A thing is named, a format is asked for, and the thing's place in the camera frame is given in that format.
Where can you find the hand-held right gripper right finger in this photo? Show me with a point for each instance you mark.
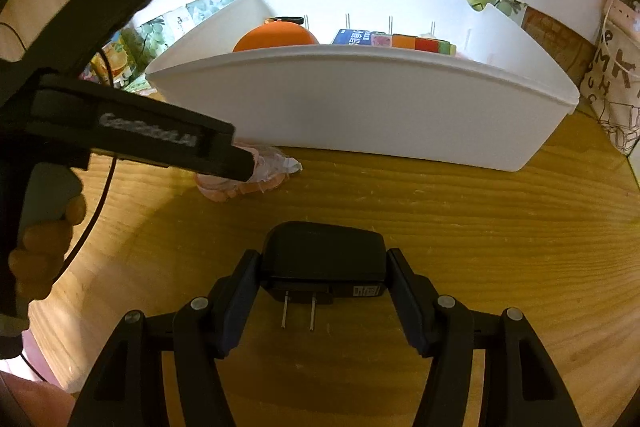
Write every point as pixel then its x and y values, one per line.
pixel 407 302

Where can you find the multicoloured puzzle cube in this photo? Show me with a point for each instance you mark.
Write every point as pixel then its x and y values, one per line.
pixel 415 44

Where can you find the brown paper sheet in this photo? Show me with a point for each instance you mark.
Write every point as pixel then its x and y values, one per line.
pixel 555 42

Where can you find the orange round container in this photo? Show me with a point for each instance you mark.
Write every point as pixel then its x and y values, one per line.
pixel 275 39

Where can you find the blue printed card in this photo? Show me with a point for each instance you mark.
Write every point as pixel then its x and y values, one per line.
pixel 352 38

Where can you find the person's left hand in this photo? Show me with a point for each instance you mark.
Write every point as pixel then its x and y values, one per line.
pixel 42 257

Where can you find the black power adapter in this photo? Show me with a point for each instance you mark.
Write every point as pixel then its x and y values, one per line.
pixel 325 257

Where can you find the pink round packet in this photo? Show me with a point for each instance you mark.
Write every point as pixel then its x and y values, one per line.
pixel 270 169

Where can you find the letter print fabric bag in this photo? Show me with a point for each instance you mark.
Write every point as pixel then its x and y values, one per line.
pixel 617 82

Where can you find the white plastic bin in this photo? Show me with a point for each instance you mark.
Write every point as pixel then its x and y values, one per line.
pixel 360 107

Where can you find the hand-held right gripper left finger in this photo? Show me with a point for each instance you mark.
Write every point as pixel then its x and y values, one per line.
pixel 240 302

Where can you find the green grape print mat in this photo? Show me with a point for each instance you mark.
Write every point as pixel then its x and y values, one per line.
pixel 150 37

